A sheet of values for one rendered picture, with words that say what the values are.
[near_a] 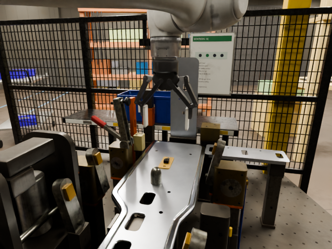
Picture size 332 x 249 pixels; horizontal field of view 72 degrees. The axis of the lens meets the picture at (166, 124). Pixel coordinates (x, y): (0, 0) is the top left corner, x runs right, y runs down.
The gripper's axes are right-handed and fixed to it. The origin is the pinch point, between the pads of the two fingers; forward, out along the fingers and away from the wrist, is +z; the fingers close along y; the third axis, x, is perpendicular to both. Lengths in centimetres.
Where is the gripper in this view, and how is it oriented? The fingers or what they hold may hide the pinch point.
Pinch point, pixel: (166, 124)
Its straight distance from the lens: 73.2
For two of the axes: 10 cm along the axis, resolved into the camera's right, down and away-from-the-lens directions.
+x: 2.4, -2.9, 9.3
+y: 9.7, 0.7, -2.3
